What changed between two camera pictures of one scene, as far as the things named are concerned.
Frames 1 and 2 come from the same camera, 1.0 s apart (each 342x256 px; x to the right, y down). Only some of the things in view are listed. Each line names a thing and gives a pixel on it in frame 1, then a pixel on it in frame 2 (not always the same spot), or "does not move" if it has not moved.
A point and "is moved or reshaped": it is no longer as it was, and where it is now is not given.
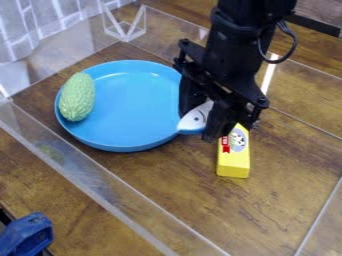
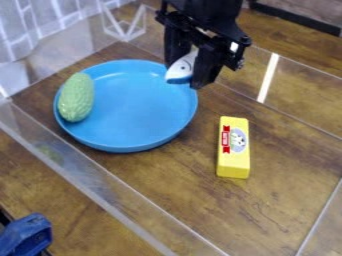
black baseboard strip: [316, 24] does not move
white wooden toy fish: [196, 121] is moved or reshaped
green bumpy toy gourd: [77, 98] does not move
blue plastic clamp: [26, 235] does not move
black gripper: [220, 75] to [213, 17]
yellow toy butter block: [233, 153] does not move
